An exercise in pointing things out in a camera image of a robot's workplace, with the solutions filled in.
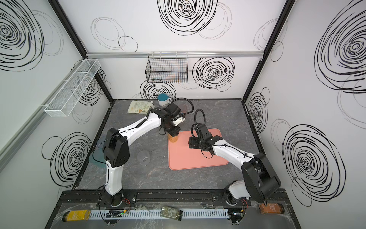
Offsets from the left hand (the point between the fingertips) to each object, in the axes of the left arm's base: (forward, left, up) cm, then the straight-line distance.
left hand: (177, 131), depth 89 cm
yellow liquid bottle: (-44, +44, -5) cm, 63 cm away
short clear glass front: (-14, +21, -10) cm, 27 cm away
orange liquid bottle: (-38, -48, -6) cm, 62 cm away
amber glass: (-3, +3, -5) cm, 7 cm away
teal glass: (-14, +50, -10) cm, 53 cm away
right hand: (-6, -9, -3) cm, 11 cm away
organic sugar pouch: (+26, +31, -8) cm, 42 cm away
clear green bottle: (-42, 0, -5) cm, 42 cm away
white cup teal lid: (+31, +13, -4) cm, 34 cm away
